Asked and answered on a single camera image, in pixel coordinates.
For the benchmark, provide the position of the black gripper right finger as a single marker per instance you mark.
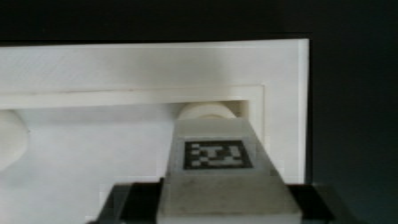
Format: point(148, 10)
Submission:
point(323, 205)

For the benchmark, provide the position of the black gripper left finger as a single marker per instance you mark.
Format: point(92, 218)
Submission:
point(131, 204)

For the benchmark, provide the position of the white table leg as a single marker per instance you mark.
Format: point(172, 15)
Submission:
point(223, 186)

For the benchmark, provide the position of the white square tabletop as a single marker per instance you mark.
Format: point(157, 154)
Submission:
point(100, 136)

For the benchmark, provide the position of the white L-shaped obstacle wall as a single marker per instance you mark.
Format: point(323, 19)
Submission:
point(120, 74)

